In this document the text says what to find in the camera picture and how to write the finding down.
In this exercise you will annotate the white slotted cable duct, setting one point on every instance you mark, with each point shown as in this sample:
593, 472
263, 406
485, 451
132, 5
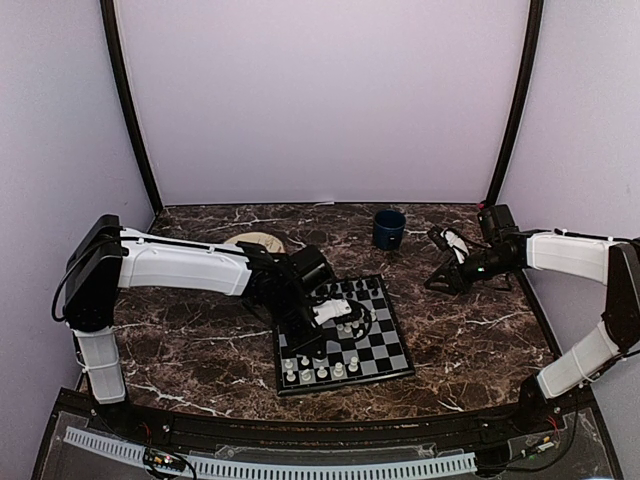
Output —
244, 463

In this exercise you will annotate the white chess queen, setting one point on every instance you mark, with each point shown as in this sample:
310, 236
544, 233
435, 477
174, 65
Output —
338, 370

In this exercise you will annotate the blue enamel mug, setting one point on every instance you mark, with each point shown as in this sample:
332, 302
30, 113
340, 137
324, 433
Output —
388, 229

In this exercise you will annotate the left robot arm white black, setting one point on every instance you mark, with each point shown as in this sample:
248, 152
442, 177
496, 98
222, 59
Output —
278, 288

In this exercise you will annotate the black right frame post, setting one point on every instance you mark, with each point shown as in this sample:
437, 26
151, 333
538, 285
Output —
526, 64

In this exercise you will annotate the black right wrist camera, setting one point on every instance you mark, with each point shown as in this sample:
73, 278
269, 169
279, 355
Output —
495, 222

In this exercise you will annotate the white chess bishop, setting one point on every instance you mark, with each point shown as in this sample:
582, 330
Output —
321, 372

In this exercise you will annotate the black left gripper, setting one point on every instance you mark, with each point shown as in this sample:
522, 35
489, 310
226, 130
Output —
302, 344

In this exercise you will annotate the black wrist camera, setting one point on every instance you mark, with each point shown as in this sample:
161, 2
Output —
312, 268
495, 222

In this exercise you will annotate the black left frame post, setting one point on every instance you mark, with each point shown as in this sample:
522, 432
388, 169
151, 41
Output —
123, 88

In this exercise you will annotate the black and white chessboard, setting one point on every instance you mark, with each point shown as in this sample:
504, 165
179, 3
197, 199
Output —
375, 338

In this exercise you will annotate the black front rail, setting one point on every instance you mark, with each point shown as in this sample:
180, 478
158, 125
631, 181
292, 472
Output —
467, 430

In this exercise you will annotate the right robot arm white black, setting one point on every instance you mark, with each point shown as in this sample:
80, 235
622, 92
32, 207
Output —
589, 286

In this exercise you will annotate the black frame post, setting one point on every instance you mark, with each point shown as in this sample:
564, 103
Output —
526, 64
123, 88

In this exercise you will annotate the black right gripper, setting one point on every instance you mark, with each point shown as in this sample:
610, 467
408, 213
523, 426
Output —
454, 276

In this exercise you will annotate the small green circuit board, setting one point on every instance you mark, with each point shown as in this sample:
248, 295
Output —
162, 460

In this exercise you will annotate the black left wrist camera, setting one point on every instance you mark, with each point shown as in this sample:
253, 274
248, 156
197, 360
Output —
312, 268

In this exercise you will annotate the cream plate with bird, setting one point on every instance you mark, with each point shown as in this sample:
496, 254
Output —
270, 242

